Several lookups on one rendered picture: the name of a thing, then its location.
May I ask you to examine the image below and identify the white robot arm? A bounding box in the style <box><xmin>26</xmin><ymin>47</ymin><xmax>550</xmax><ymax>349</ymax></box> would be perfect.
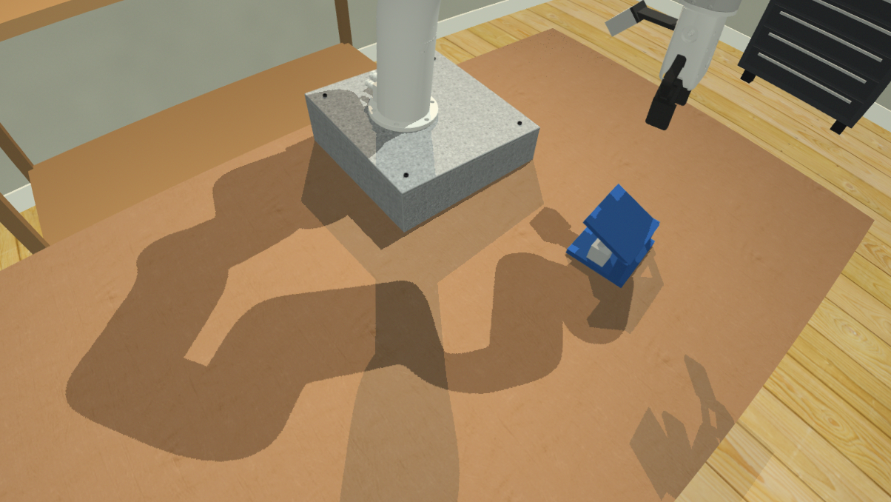
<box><xmin>365</xmin><ymin>0</ymin><xmax>742</xmax><ymax>132</ymax></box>

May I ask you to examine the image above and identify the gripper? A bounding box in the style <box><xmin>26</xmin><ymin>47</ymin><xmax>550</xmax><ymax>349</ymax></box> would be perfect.
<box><xmin>645</xmin><ymin>0</ymin><xmax>738</xmax><ymax>130</ymax></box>

